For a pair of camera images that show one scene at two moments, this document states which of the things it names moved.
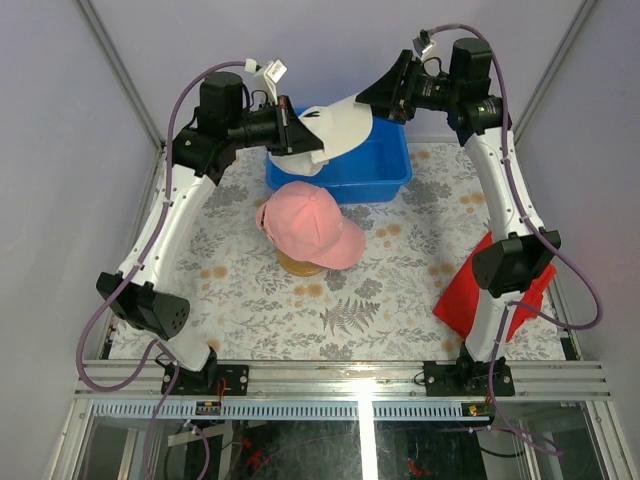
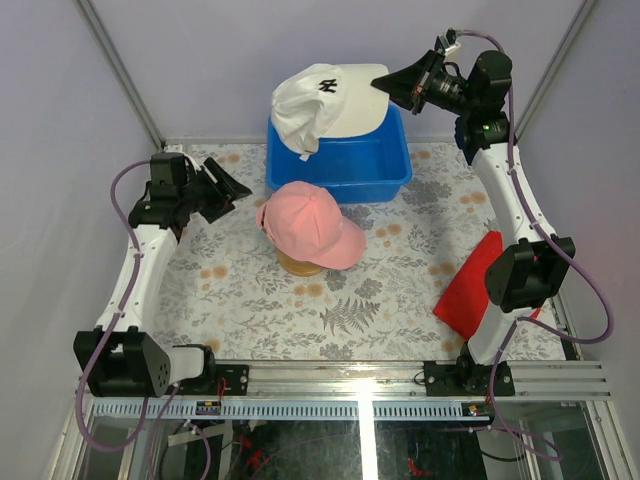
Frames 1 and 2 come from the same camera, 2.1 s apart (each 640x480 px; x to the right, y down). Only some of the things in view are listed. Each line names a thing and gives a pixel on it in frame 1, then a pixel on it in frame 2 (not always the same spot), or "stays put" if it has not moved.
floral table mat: (213, 267) stays put
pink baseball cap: (306, 224) stays put
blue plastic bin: (372, 172) stays put
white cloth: (338, 128) to (327, 100)
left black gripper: (287, 131) to (234, 189)
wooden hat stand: (296, 267) stays put
